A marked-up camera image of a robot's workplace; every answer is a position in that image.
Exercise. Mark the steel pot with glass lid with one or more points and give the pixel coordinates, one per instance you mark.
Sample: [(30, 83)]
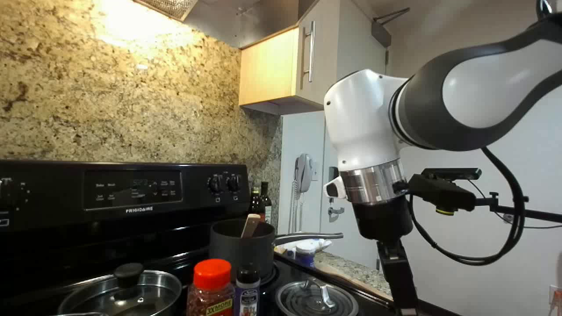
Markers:
[(128, 290)]

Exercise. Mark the white cloth on counter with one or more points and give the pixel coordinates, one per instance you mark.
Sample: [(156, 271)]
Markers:
[(302, 252)]

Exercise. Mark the white door with handle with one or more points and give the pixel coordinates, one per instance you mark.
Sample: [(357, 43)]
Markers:
[(304, 134)]

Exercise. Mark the black electric stove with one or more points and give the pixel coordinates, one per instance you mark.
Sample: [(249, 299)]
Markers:
[(65, 224)]

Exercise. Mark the steel range hood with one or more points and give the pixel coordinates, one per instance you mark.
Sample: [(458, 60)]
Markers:
[(232, 22)]

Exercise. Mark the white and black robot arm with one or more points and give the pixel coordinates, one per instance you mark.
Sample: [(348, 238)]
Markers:
[(460, 101)]

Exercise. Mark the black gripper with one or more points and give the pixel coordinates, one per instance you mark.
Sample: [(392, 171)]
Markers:
[(386, 222)]

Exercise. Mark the black pot with long handle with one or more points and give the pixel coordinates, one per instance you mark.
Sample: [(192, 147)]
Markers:
[(227, 241)]

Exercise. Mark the red capped spice jar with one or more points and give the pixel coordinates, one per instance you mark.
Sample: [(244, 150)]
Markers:
[(211, 292)]

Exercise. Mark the small dark capped seasoning bottle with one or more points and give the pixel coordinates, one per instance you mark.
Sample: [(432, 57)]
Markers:
[(248, 292)]

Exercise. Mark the dark bottle behind pot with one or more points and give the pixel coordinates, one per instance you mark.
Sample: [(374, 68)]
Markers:
[(260, 203)]

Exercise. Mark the black camera on stand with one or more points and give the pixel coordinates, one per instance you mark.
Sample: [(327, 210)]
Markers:
[(437, 187)]

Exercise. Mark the cream wall cabinet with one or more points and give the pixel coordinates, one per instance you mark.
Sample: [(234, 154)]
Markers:
[(292, 71)]

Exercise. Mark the white wall phone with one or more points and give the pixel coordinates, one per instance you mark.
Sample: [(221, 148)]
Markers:
[(302, 175)]

